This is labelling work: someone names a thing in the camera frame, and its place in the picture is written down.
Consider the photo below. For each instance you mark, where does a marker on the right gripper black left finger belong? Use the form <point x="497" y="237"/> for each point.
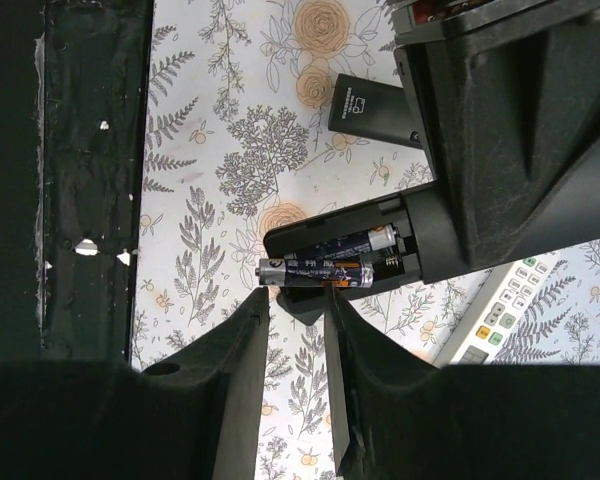
<point x="193" y="415"/>

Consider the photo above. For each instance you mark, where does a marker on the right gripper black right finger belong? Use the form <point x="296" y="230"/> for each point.
<point x="395" y="416"/>

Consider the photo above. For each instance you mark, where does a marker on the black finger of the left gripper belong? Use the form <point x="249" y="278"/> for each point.
<point x="506" y="98"/>

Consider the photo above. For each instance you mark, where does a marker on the black remote with back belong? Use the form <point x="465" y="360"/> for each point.
<point x="427" y="246"/>

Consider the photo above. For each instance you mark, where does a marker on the dark blue AAA battery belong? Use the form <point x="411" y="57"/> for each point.
<point x="349" y="246"/>

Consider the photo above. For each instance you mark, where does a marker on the black slim remote control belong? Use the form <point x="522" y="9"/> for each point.
<point x="372" y="110"/>

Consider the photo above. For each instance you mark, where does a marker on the white air conditioner remote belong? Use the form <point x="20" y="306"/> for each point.
<point x="496" y="310"/>

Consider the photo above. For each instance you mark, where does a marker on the floral patterned table mat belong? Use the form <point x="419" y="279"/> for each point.
<point x="208" y="202"/>

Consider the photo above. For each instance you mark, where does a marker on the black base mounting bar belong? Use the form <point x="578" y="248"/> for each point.
<point x="73" y="100"/>

